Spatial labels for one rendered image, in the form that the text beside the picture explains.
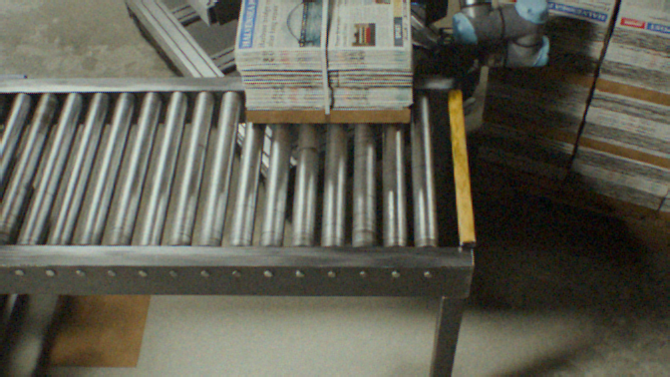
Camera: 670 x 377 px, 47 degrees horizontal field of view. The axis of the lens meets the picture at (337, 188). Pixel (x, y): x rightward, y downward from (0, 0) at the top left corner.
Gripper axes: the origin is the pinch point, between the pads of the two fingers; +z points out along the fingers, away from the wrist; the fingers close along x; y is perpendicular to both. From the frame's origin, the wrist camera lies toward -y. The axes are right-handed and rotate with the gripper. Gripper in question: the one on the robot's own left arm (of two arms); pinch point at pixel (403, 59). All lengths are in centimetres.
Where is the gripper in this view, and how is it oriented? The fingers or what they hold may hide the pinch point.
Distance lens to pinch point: 197.4
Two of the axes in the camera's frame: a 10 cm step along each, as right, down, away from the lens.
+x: -0.3, 7.9, -6.1
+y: -0.4, -6.1, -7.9
